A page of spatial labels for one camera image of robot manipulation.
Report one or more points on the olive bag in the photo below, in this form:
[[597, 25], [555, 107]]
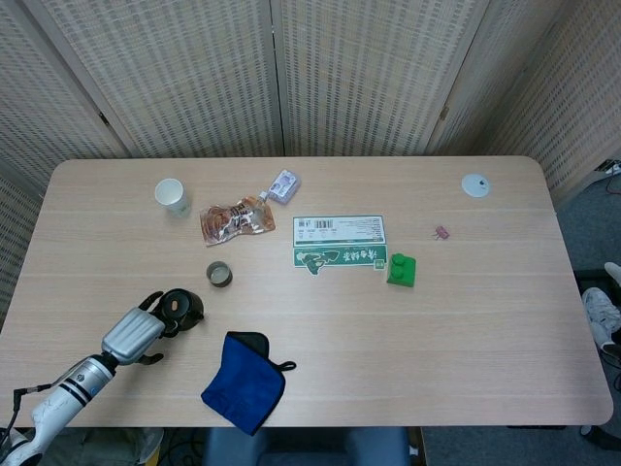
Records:
[[116, 446]]

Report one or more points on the green and white packaging card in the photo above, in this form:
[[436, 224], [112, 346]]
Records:
[[339, 230]]

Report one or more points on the woven folding screen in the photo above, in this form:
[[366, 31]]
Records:
[[194, 73]]

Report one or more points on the white power strip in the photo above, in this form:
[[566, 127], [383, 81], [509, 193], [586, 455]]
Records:
[[610, 168]]

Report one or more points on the purple plastic packet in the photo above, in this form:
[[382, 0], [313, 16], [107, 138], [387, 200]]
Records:
[[284, 187]]

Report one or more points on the white paper cup green print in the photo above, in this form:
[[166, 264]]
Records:
[[170, 194]]

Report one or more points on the green toy brick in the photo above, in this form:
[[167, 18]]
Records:
[[402, 276]]

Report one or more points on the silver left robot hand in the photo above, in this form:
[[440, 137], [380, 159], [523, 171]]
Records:
[[128, 335]]

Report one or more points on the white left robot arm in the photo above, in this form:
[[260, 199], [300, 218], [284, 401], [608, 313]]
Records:
[[63, 398]]

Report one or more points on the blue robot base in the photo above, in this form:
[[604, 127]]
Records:
[[291, 449]]

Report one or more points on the orange spout pouch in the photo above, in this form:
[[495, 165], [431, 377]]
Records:
[[233, 223]]

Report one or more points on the white sneaker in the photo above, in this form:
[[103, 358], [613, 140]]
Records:
[[599, 310]]

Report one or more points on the pink binder clip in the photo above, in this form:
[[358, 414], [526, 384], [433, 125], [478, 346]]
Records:
[[441, 232]]

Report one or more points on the blue cloth with black trim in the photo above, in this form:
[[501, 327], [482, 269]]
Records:
[[242, 388]]

